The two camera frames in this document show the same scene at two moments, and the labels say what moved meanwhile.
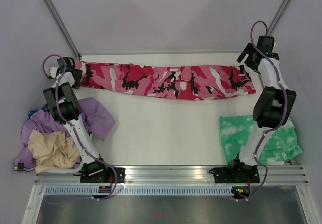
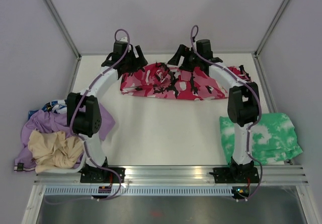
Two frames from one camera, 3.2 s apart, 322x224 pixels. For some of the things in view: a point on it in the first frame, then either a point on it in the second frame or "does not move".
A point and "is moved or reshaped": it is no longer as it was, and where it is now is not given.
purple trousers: x=99 y=122 does not move
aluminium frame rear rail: x=159 y=53 does not move
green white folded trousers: x=236 y=131 does not move
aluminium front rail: x=177 y=176 does not move
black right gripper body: x=250 y=50 → x=191 y=59
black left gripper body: x=79 y=74 → x=133 y=64
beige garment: x=52 y=149 does not move
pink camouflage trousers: x=189 y=82 is moved or reshaped
